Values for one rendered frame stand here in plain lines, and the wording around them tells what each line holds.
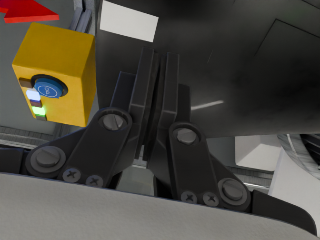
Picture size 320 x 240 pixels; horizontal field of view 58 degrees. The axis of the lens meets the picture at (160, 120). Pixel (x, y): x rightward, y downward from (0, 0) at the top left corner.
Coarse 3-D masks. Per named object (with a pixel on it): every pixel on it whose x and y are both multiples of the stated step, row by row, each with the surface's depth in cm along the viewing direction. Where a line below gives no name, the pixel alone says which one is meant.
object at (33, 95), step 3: (27, 90) 46; (27, 93) 45; (30, 93) 45; (33, 93) 46; (36, 93) 46; (30, 96) 46; (33, 96) 46; (36, 96) 46; (39, 96) 47; (33, 99) 47; (36, 99) 47; (39, 99) 47
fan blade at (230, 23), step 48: (144, 0) 16; (192, 0) 15; (240, 0) 15; (288, 0) 15; (96, 48) 18; (192, 48) 17; (240, 48) 17; (288, 48) 17; (192, 96) 20; (240, 96) 20; (288, 96) 20
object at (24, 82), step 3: (21, 78) 43; (24, 78) 43; (21, 81) 43; (24, 81) 43; (27, 81) 43; (30, 81) 43; (21, 84) 43; (24, 84) 43; (27, 84) 43; (30, 84) 43; (27, 87) 44; (30, 87) 44
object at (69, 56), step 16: (32, 32) 44; (48, 32) 44; (64, 32) 45; (80, 32) 46; (32, 48) 42; (48, 48) 43; (64, 48) 43; (80, 48) 44; (16, 64) 41; (32, 64) 41; (48, 64) 42; (64, 64) 42; (80, 64) 43; (32, 80) 43; (64, 80) 42; (80, 80) 42; (64, 96) 46; (80, 96) 46; (32, 112) 52; (48, 112) 51; (64, 112) 51; (80, 112) 50
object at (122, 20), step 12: (108, 12) 16; (120, 12) 16; (132, 12) 16; (108, 24) 17; (120, 24) 17; (132, 24) 17; (144, 24) 17; (156, 24) 17; (132, 36) 17; (144, 36) 17
